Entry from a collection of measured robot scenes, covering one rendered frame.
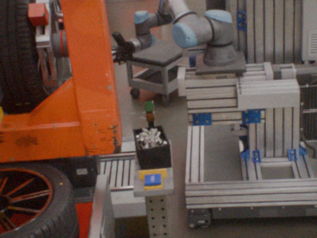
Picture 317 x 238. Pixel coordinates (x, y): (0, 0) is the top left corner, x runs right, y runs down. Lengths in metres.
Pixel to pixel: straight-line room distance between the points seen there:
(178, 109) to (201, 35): 1.67
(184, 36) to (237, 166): 0.84
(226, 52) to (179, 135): 1.28
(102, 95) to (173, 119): 1.58
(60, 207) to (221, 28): 1.01
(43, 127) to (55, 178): 0.23
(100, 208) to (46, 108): 0.48
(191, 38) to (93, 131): 0.58
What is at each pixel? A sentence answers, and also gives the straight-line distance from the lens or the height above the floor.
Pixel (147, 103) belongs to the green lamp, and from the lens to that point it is 2.72.
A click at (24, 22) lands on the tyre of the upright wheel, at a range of 2.78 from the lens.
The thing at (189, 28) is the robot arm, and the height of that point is 1.02.
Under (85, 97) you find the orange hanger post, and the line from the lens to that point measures 2.51.
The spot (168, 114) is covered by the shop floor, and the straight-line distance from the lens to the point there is 4.11.
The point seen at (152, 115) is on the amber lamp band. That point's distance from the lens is 2.74.
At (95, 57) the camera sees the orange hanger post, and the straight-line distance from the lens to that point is 2.44.
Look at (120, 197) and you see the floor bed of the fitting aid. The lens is 3.13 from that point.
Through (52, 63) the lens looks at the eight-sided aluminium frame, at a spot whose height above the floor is 0.85.
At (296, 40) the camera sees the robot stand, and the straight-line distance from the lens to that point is 2.84.
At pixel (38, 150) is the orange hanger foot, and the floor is 0.57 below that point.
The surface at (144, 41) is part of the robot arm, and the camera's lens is 3.02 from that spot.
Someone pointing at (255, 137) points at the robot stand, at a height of 0.34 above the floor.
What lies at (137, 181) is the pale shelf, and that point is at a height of 0.45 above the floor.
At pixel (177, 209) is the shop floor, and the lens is 3.13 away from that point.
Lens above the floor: 1.80
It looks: 26 degrees down
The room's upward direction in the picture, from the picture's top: 6 degrees counter-clockwise
